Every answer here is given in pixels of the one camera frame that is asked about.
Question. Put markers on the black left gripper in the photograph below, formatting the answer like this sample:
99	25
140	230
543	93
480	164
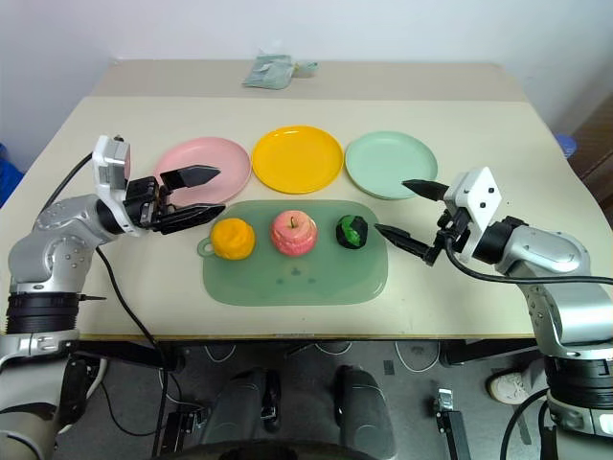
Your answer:
143	201

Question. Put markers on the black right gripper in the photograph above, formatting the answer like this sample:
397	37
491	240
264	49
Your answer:
457	225

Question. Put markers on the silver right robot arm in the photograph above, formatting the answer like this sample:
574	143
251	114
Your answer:
551	268

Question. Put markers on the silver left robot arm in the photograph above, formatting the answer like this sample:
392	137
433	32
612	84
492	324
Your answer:
57	239

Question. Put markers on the pink plate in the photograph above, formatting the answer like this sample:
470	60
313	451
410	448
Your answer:
206	165

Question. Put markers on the light green plate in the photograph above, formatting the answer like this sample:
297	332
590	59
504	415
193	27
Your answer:
388	163

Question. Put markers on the orange toy fruit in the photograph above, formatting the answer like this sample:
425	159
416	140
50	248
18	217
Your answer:
233	238

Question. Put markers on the dark green vegetable toy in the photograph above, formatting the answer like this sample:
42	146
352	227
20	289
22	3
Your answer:
352	231

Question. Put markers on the yellow plate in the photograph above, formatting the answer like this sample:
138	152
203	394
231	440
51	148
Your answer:
297	159

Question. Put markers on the pink toy apple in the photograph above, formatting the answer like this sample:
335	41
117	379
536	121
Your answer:
294	232

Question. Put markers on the translucent green cutting board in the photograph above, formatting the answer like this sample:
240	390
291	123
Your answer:
297	273

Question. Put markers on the folded grey-green cloth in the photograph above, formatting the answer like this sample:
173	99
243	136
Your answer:
268	72

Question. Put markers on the blue round stool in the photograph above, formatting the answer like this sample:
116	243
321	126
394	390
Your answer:
566	145

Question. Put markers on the small pale green object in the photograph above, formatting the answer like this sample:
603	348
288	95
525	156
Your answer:
306	68

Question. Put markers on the blue plastic bin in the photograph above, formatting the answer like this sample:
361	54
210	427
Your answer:
8	175

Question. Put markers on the brown wooden furniture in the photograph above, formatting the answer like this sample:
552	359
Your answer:
596	153

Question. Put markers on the white sneaker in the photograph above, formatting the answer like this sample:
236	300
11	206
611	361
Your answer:
512	385

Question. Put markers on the dark rounded shape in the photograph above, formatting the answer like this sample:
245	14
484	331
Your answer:
364	407
239	407

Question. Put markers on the black metal floor stand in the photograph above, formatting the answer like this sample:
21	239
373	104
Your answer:
450	421

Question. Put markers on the black floor box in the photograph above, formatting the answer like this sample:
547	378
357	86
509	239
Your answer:
179	426

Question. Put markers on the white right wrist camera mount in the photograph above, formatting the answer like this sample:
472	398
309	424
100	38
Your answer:
479	199

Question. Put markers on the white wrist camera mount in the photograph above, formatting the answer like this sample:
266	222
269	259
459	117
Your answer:
111	165
479	199

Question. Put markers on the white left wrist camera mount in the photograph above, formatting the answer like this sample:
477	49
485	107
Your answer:
111	165

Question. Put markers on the black table frame bar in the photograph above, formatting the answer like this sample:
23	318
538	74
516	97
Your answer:
483	352
129	354

